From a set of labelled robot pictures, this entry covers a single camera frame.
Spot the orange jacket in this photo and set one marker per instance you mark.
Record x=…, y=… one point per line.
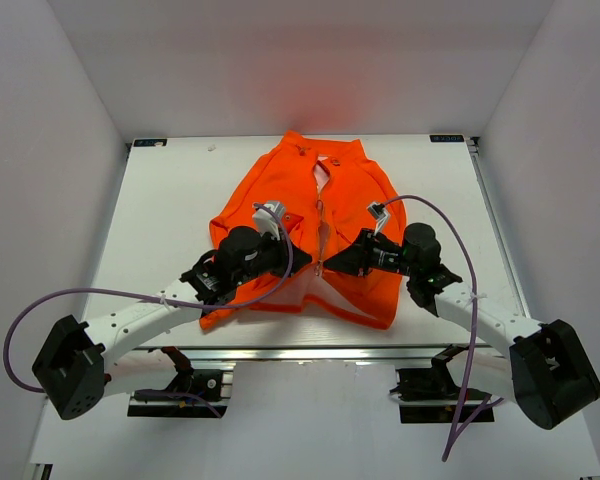
x=326, y=187

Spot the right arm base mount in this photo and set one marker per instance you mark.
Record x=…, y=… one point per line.
x=428, y=394

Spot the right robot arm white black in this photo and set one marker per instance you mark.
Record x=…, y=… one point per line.
x=541, y=367

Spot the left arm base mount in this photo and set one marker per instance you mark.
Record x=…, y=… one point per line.
x=193, y=392

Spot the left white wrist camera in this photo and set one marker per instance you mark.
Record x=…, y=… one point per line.
x=267, y=218

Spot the left blue table label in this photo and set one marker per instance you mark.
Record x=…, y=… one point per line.
x=149, y=142

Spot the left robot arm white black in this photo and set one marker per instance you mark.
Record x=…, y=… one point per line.
x=82, y=362

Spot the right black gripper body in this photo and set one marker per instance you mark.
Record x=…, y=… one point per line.
x=387, y=257

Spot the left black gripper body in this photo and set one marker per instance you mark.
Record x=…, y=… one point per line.
x=268, y=260

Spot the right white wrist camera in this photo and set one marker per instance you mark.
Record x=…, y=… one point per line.
x=380, y=214

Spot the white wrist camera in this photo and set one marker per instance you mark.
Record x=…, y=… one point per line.
x=267, y=218
x=380, y=214

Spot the right blue table label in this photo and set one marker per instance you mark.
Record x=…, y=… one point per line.
x=446, y=138

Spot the blue table label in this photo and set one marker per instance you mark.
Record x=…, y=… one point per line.
x=446, y=138
x=149, y=142

